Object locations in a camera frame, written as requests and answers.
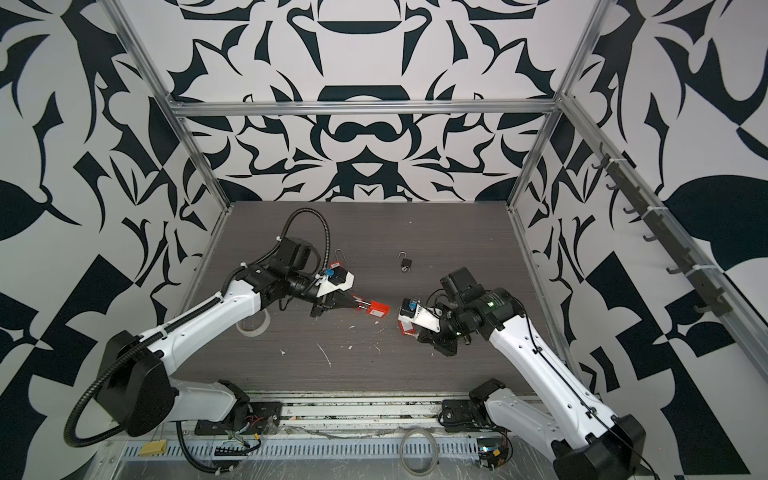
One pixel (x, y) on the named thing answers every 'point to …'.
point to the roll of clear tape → (258, 330)
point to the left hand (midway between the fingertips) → (359, 296)
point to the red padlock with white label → (374, 308)
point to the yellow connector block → (153, 448)
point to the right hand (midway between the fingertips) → (425, 332)
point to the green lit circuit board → (492, 451)
